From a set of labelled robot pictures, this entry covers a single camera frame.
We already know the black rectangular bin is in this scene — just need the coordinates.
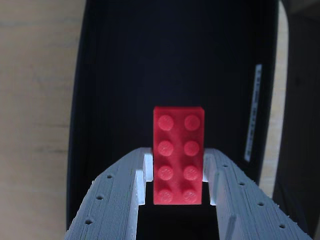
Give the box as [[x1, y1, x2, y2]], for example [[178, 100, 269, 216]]
[[65, 0, 280, 240]]

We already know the red lego block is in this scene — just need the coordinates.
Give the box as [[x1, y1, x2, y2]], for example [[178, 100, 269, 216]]
[[152, 106, 206, 206]]

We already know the white label sticker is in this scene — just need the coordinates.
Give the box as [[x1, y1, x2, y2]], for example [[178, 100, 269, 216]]
[[243, 63, 263, 162]]

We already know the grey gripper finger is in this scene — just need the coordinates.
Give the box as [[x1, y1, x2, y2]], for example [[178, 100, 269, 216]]
[[202, 147, 315, 240], [64, 147, 154, 240]]

